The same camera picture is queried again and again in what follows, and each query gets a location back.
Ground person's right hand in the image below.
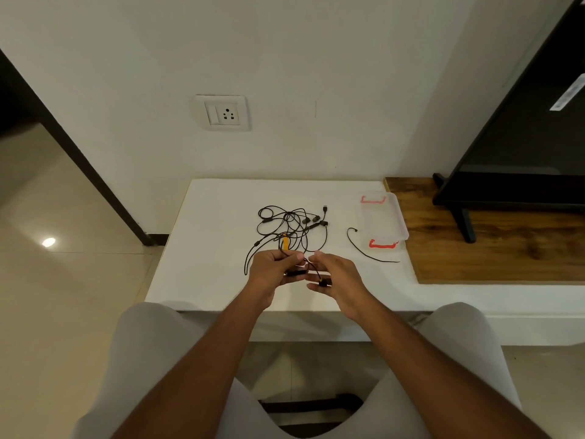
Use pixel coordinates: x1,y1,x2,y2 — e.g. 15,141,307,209
305,251,371,321

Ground black television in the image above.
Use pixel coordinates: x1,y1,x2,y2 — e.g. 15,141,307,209
431,0,585,244

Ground clear box with red clips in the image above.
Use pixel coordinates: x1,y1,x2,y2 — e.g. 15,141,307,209
360,191,410,251

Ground wooden cabinet top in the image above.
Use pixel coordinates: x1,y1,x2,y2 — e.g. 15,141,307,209
383,177,585,285

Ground black earphones with yellow tie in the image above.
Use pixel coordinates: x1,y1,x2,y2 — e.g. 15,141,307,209
243,230,332,288

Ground white wall socket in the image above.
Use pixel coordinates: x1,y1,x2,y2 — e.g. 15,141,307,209
191,94,251,132

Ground person's left hand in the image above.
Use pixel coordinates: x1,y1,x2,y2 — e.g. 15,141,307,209
246,249,306,312

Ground black stool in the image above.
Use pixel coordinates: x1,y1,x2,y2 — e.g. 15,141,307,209
258,393,364,438

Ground dark blue sofa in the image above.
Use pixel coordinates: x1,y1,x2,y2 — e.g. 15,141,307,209
0,77,40,138

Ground person's right forearm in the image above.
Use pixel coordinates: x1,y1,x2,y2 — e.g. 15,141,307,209
352,299,551,439

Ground person's left forearm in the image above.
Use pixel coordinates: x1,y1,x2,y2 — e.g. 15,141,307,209
112,292,275,439

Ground black door frame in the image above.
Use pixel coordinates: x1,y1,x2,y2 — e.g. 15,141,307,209
0,49,170,246

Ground short black cable tie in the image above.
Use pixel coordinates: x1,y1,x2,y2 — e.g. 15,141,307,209
346,227,401,265

